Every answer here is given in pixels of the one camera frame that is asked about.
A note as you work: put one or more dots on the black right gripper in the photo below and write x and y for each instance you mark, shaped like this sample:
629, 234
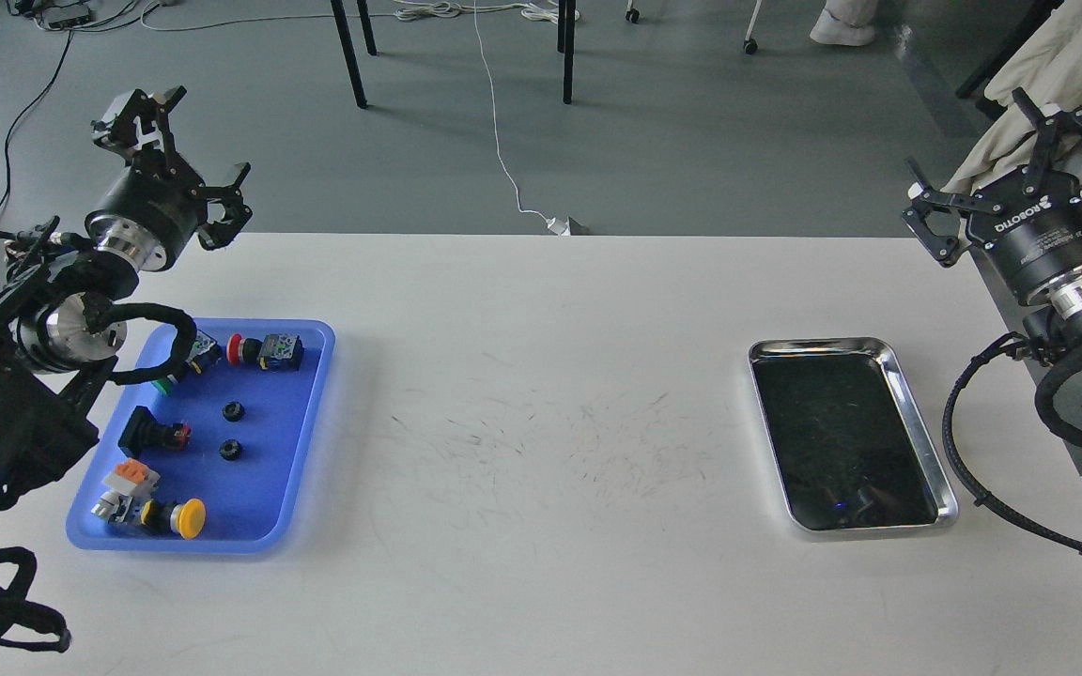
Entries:
1034, 246

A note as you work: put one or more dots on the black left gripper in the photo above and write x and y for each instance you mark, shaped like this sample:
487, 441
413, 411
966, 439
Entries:
158, 194

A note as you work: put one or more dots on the small black gear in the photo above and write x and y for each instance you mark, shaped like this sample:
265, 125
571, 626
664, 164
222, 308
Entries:
230, 450
233, 411

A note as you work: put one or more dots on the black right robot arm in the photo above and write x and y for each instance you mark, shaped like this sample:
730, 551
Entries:
1052, 338

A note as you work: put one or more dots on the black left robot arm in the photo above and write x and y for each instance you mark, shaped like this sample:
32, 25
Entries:
67, 327

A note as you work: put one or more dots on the blue plastic tray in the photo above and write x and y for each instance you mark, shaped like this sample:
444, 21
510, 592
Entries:
249, 502

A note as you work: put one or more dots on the silver metal tray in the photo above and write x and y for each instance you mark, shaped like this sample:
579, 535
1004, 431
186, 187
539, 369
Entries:
852, 453

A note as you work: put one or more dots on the beige cloth on chair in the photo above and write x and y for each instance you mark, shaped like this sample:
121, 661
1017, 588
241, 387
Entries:
1049, 68

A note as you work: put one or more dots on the black table leg left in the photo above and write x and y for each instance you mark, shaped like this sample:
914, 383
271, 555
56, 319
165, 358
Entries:
345, 36

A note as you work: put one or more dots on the black table leg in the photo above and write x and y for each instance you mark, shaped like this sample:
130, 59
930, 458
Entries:
345, 36
565, 44

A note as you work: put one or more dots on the person white shoe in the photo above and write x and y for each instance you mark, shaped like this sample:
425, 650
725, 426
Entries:
845, 23

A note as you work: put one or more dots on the orange grey terminal block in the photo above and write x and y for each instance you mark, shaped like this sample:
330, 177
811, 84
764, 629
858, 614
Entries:
132, 479

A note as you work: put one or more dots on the black table leg right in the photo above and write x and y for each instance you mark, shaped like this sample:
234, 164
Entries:
565, 44

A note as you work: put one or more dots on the green push button switch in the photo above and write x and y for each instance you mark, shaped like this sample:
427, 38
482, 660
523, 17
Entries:
205, 351

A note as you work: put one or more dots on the red push button switch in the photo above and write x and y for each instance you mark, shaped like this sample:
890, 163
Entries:
274, 352

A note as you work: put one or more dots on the black selector switch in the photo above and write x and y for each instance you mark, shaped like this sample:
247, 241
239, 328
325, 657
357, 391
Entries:
143, 432

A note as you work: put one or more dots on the yellow push button switch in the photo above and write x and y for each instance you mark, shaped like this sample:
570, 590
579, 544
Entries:
152, 516

